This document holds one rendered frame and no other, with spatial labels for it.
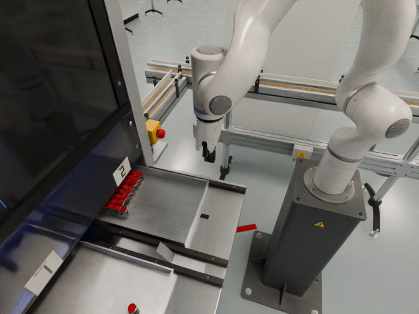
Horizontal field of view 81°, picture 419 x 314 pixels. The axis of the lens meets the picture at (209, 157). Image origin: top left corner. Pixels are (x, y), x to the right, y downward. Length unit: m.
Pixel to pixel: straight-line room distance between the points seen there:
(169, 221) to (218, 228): 0.17
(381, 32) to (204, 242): 0.72
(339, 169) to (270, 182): 1.29
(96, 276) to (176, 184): 0.40
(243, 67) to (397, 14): 0.36
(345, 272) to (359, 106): 1.32
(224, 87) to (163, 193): 0.56
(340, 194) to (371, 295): 0.99
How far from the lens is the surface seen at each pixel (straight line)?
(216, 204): 0.90
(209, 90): 0.50
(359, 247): 2.08
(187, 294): 0.77
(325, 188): 1.03
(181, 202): 0.91
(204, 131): 0.63
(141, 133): 0.93
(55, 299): 0.87
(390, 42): 0.73
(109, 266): 0.85
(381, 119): 0.78
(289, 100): 1.54
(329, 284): 1.86
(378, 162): 1.89
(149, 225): 0.88
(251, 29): 0.53
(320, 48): 2.08
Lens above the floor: 1.62
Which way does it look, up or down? 44 degrees down
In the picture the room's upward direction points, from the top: straight up
